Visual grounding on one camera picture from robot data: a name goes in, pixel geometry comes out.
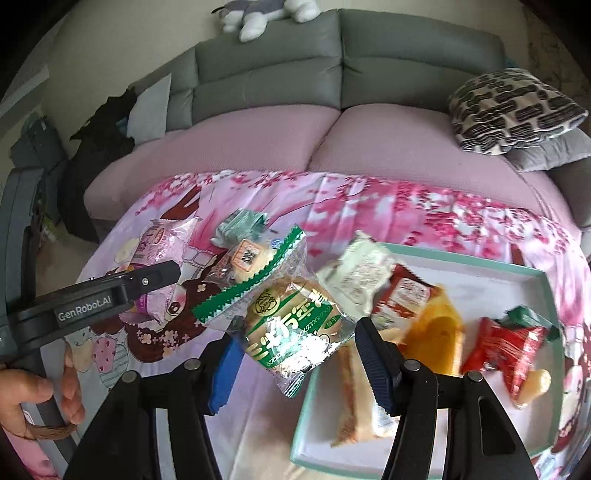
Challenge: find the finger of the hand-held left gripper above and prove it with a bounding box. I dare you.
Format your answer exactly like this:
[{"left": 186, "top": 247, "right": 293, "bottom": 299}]
[{"left": 121, "top": 260, "right": 182, "bottom": 306}]

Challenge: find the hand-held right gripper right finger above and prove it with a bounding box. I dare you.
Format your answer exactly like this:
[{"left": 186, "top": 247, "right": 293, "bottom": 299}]
[{"left": 355, "top": 318, "right": 541, "bottom": 480}]

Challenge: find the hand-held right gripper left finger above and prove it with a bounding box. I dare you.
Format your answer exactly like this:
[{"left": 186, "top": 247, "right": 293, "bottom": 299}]
[{"left": 62, "top": 335, "right": 245, "bottom": 480}]

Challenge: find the pink snack packet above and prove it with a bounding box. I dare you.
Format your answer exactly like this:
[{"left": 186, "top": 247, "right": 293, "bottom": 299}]
[{"left": 122, "top": 217, "right": 199, "bottom": 326}]

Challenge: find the clear sandwich cake packet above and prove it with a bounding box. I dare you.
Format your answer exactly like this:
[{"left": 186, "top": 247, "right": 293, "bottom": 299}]
[{"left": 330, "top": 344, "right": 398, "bottom": 448}]

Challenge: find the yellow cake packet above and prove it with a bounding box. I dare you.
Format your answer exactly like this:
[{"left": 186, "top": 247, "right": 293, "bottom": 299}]
[{"left": 398, "top": 284, "right": 464, "bottom": 377}]

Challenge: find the green-edged clear cracker packet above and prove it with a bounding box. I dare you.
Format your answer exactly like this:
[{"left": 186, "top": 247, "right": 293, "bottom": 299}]
[{"left": 191, "top": 225, "right": 356, "bottom": 398}]

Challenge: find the white snack packet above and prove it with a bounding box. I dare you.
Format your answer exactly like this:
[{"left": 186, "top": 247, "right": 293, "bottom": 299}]
[{"left": 318, "top": 231, "right": 398, "bottom": 319}]

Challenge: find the large red snack packet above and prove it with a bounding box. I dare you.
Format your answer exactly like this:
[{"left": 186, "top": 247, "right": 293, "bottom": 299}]
[{"left": 460, "top": 316, "right": 561, "bottom": 404}]

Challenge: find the teal-rimmed white tray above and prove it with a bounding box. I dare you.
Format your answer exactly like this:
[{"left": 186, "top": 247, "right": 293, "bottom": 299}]
[{"left": 289, "top": 242, "right": 564, "bottom": 478}]

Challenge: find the white jelly cup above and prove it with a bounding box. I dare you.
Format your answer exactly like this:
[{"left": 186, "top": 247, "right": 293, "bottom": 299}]
[{"left": 515, "top": 368, "right": 552, "bottom": 409}]

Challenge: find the person's left hand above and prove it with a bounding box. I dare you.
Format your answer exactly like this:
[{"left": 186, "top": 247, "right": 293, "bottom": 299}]
[{"left": 0, "top": 344, "right": 87, "bottom": 439}]

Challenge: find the small red snack packet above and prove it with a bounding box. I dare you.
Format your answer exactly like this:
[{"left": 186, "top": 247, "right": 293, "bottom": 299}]
[{"left": 372, "top": 264, "right": 437, "bottom": 330}]

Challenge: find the orange-label rice cracker packet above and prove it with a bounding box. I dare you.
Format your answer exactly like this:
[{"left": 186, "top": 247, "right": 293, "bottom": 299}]
[{"left": 205, "top": 235, "right": 282, "bottom": 289}]

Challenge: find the teal snack packet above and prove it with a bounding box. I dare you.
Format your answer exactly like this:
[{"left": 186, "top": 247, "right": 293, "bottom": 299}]
[{"left": 211, "top": 209, "right": 273, "bottom": 247}]

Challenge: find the black clothing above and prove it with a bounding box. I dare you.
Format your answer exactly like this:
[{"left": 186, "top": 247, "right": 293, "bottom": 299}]
[{"left": 62, "top": 88, "right": 139, "bottom": 243}]

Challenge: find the dark green snack packet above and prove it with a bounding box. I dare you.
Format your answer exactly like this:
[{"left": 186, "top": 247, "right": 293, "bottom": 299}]
[{"left": 496, "top": 305, "right": 561, "bottom": 342}]

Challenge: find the pink printed blanket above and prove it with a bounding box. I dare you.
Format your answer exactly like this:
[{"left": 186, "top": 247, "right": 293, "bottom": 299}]
[{"left": 18, "top": 170, "right": 591, "bottom": 480}]

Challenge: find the light grey pillow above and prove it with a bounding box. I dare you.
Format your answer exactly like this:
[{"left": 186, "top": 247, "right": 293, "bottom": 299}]
[{"left": 127, "top": 74, "right": 172, "bottom": 144}]

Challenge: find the dark storage cabinet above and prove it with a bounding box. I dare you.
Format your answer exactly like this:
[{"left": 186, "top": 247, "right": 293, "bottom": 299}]
[{"left": 9, "top": 113, "right": 68, "bottom": 227}]

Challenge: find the grey and white plush toy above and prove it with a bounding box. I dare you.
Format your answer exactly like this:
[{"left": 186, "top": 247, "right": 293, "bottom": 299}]
[{"left": 211, "top": 0, "right": 320, "bottom": 43}]

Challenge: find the black and white patterned pillow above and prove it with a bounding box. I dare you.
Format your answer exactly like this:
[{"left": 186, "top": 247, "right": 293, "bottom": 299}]
[{"left": 447, "top": 68, "right": 588, "bottom": 155}]

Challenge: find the grey sofa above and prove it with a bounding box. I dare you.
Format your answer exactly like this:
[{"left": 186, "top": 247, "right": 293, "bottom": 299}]
[{"left": 164, "top": 8, "right": 591, "bottom": 222}]

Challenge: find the brown hair tie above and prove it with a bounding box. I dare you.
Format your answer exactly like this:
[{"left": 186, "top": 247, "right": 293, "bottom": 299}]
[{"left": 21, "top": 422, "right": 77, "bottom": 441}]

